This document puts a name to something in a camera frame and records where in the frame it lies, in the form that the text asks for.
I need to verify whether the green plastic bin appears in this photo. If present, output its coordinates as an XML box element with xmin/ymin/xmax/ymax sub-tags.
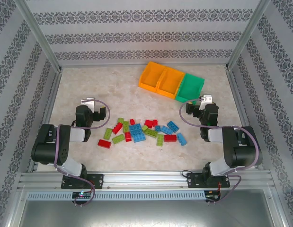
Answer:
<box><xmin>175</xmin><ymin>73</ymin><xmax>205</xmax><ymax>106</ymax></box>

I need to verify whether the orange plastic bin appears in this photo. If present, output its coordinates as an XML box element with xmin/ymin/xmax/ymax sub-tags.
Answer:
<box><xmin>156</xmin><ymin>66</ymin><xmax>186</xmax><ymax>100</ymax></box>
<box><xmin>138</xmin><ymin>61</ymin><xmax>166</xmax><ymax>92</ymax></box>

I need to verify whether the large blue lego brick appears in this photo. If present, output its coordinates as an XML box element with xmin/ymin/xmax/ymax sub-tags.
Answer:
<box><xmin>131</xmin><ymin>130</ymin><xmax>147</xmax><ymax>143</ymax></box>

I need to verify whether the grey metal panel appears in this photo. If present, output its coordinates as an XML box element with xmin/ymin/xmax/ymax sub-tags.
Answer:
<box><xmin>18</xmin><ymin>200</ymin><xmax>283</xmax><ymax>227</ymax></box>

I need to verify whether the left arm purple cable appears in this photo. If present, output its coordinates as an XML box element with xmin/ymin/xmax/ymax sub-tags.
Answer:
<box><xmin>53</xmin><ymin>99</ymin><xmax>112</xmax><ymax>207</ymax></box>

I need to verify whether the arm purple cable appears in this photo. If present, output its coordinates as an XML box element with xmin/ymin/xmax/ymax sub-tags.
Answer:
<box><xmin>179</xmin><ymin>99</ymin><xmax>260</xmax><ymax>204</ymax></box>
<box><xmin>53</xmin><ymin>99</ymin><xmax>112</xmax><ymax>207</ymax></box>

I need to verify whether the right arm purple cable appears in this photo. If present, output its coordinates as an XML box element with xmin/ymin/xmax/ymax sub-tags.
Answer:
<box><xmin>179</xmin><ymin>99</ymin><xmax>260</xmax><ymax>204</ymax></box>

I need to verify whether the right wrist camera silver box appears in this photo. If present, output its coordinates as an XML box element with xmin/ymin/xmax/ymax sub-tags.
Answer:
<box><xmin>200</xmin><ymin>94</ymin><xmax>214</xmax><ymax>105</ymax></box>

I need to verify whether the aluminium side rail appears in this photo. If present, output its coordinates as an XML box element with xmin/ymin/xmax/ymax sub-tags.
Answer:
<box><xmin>225</xmin><ymin>66</ymin><xmax>265</xmax><ymax>170</ymax></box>
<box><xmin>27</xmin><ymin>67</ymin><xmax>64</xmax><ymax>173</ymax></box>

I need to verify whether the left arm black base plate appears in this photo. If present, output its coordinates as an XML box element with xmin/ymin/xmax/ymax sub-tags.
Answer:
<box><xmin>61</xmin><ymin>174</ymin><xmax>104</xmax><ymax>189</ymax></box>

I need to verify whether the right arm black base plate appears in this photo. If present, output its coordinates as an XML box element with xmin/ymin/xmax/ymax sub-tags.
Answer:
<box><xmin>186</xmin><ymin>172</ymin><xmax>231</xmax><ymax>189</ymax></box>

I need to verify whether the aluminium mounting rail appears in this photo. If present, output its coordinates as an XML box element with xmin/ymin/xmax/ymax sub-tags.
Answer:
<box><xmin>17</xmin><ymin>170</ymin><xmax>276</xmax><ymax>190</ymax></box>

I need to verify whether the aluminium frame post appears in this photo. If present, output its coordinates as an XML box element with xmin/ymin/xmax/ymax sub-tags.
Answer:
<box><xmin>224</xmin><ymin>0</ymin><xmax>272</xmax><ymax>71</ymax></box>
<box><xmin>13</xmin><ymin>0</ymin><xmax>64</xmax><ymax>73</ymax></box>

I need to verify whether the grey slotted cable duct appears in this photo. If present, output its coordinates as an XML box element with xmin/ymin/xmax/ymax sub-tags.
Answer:
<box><xmin>27</xmin><ymin>190</ymin><xmax>206</xmax><ymax>201</ymax></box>

